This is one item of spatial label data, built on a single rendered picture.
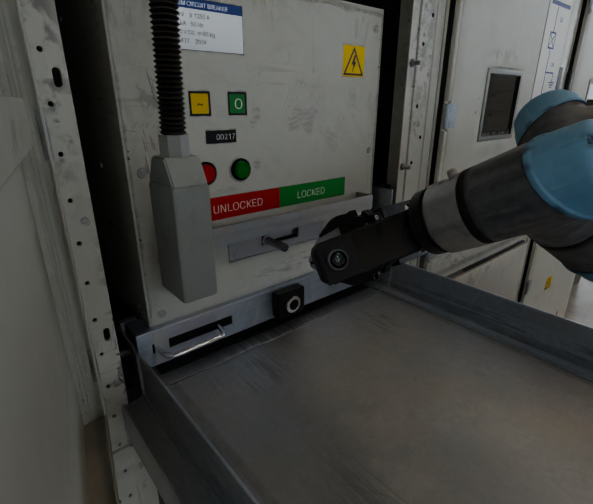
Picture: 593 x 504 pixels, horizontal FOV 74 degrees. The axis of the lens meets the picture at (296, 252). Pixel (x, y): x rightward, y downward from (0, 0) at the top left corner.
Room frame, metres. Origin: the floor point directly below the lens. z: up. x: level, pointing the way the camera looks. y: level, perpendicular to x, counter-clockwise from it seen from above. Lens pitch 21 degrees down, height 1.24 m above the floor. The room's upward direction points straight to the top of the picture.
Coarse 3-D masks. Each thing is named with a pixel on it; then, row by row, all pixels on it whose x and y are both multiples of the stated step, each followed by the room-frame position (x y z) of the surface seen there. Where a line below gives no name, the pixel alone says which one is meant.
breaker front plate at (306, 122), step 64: (128, 0) 0.53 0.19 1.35; (256, 0) 0.64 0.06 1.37; (320, 0) 0.72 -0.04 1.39; (128, 64) 0.52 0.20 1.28; (192, 64) 0.58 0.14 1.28; (256, 64) 0.64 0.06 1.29; (320, 64) 0.72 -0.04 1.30; (128, 128) 0.52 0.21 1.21; (192, 128) 0.57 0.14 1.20; (256, 128) 0.64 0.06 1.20; (320, 128) 0.73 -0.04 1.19; (256, 256) 0.63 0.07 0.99
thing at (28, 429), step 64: (0, 0) 0.41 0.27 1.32; (0, 128) 0.21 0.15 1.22; (0, 192) 0.27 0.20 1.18; (0, 256) 0.22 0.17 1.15; (64, 256) 0.42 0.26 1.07; (0, 320) 0.18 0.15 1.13; (0, 384) 0.15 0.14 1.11; (64, 384) 0.33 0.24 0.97; (0, 448) 0.13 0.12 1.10; (64, 448) 0.25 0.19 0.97
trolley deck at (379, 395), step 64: (320, 320) 0.66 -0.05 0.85; (384, 320) 0.66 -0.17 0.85; (192, 384) 0.48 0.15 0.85; (256, 384) 0.48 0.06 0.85; (320, 384) 0.48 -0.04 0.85; (384, 384) 0.48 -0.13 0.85; (448, 384) 0.48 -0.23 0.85; (512, 384) 0.48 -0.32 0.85; (576, 384) 0.48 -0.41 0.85; (256, 448) 0.36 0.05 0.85; (320, 448) 0.36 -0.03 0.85; (384, 448) 0.36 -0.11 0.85; (448, 448) 0.36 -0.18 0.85; (512, 448) 0.36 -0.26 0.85; (576, 448) 0.36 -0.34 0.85
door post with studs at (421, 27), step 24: (408, 0) 0.85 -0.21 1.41; (432, 0) 0.85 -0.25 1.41; (408, 24) 0.85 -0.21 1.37; (432, 24) 0.85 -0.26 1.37; (408, 48) 0.82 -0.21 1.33; (408, 72) 0.82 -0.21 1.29; (408, 96) 0.82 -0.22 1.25; (408, 120) 0.83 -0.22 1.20; (408, 144) 0.83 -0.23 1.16; (408, 168) 0.81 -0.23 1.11; (408, 192) 0.84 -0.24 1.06
